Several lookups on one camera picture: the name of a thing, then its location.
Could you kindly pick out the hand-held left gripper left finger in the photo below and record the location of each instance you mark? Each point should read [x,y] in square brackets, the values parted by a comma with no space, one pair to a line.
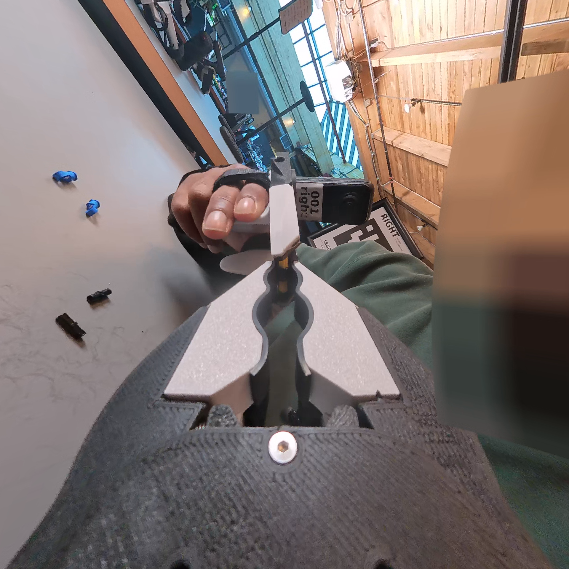
[218,351]

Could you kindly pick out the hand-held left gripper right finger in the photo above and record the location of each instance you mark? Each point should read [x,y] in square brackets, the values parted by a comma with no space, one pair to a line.
[346,351]

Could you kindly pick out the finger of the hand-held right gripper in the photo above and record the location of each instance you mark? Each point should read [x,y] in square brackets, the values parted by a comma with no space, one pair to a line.
[283,218]

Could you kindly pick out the yellow lego axle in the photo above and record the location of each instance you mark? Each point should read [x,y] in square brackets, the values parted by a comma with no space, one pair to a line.
[282,266]

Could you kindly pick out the black lego pin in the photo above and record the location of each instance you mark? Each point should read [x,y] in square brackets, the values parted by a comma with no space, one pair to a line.
[98,296]
[71,325]

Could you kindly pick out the blue lego pin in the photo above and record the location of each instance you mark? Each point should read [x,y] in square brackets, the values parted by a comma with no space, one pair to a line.
[62,176]
[92,208]

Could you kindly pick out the person's right hand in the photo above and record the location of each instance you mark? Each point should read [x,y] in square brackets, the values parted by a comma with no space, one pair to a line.
[195,200]

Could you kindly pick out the framed black white sign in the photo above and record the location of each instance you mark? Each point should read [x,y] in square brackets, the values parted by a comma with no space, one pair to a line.
[355,235]

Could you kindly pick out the black pole stand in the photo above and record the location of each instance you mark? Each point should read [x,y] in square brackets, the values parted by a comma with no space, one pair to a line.
[306,95]

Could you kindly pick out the white junction box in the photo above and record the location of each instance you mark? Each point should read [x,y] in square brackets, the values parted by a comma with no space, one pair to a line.
[338,75]

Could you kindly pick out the wooden edged desk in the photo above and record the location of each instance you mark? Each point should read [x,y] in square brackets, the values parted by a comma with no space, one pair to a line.
[171,91]

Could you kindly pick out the hanging perforated sign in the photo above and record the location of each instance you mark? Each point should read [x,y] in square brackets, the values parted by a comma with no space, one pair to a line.
[295,15]

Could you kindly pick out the black robot device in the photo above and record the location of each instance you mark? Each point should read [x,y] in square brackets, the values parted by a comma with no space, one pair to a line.
[191,49]

